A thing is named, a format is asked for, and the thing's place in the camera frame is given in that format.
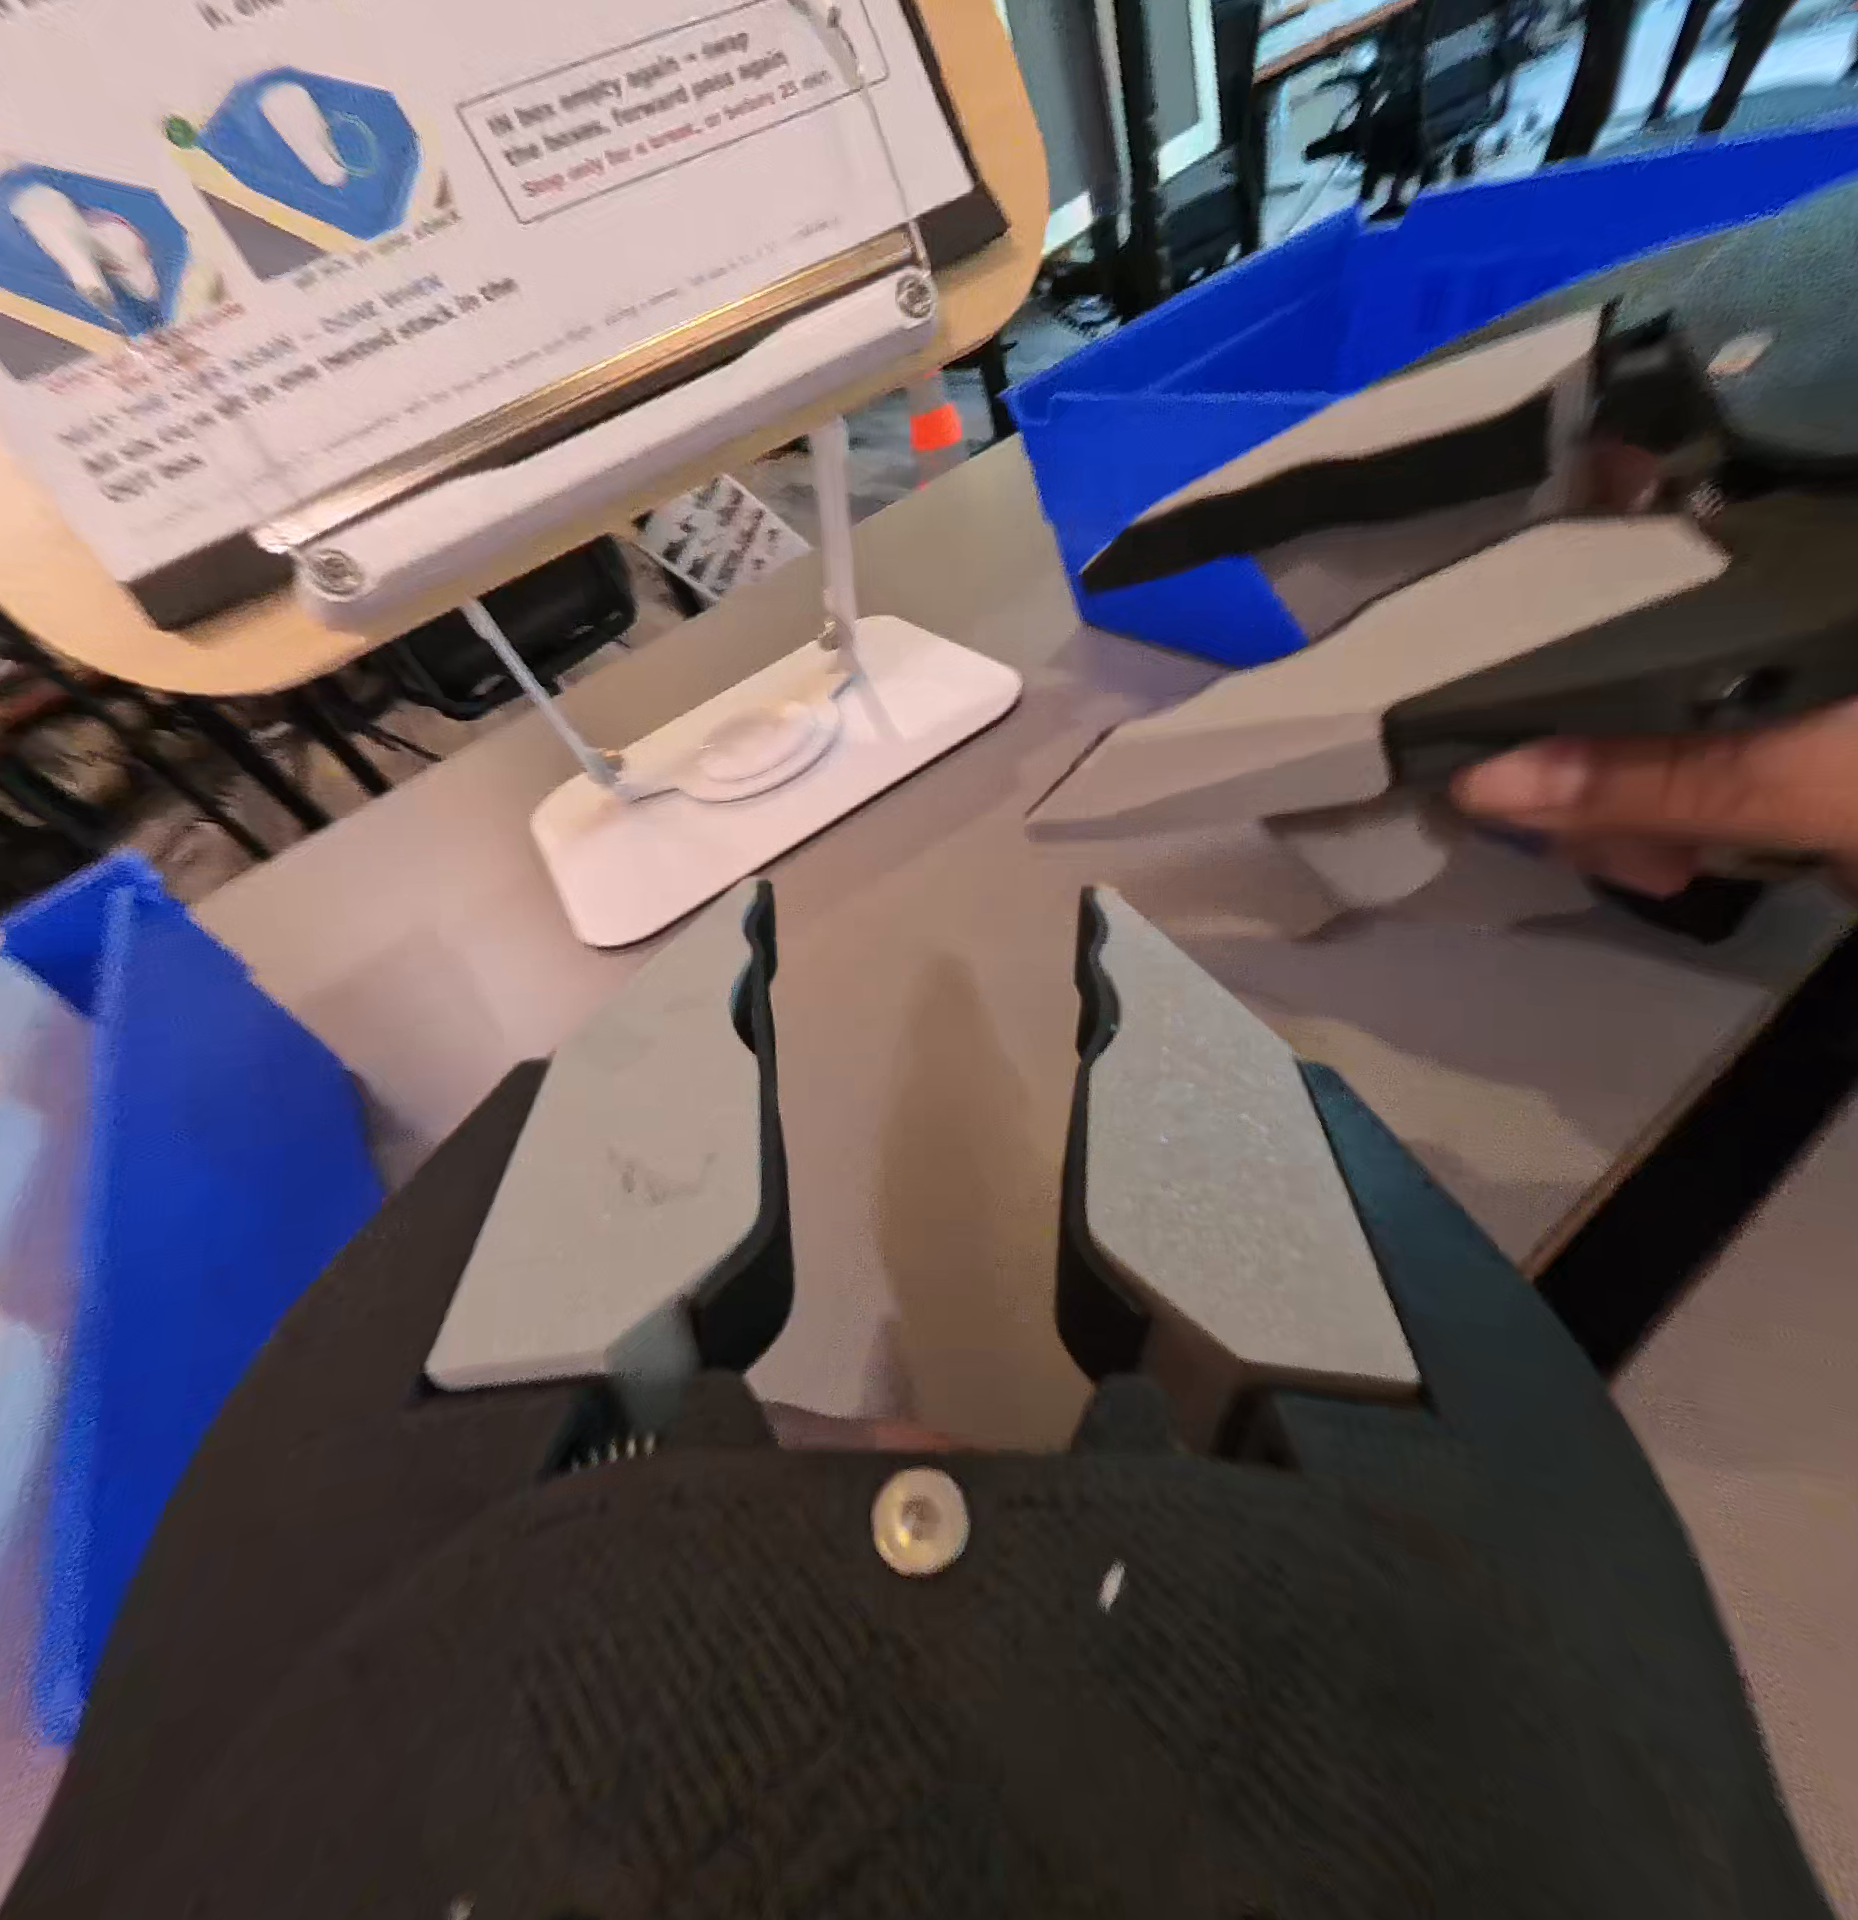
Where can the orange traffic cone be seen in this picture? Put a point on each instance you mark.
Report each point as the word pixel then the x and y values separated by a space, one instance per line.
pixel 936 427

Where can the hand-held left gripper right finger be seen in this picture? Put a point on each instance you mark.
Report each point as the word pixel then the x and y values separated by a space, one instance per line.
pixel 1245 1215

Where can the printed instruction sheet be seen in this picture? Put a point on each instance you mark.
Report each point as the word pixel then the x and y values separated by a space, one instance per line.
pixel 601 299

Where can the blue plastic bin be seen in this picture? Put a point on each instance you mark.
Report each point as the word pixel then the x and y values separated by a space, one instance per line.
pixel 1156 465
pixel 210 1274

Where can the wooden office desk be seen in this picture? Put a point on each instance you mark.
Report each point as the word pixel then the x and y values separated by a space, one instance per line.
pixel 1319 37

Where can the printed leaflet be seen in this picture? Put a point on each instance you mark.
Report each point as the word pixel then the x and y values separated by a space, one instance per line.
pixel 719 534

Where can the black office chair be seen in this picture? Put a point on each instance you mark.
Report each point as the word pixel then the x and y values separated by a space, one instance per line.
pixel 1433 90
pixel 525 630

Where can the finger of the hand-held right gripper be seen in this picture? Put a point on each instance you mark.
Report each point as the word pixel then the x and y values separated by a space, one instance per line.
pixel 1395 427
pixel 1319 706

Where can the white and wood document stand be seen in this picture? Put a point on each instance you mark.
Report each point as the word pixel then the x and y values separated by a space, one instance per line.
pixel 644 869

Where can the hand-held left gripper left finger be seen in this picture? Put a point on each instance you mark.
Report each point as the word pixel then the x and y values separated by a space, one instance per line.
pixel 601 1215

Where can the person's right hand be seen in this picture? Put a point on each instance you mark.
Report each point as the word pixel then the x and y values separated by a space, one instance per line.
pixel 1740 794

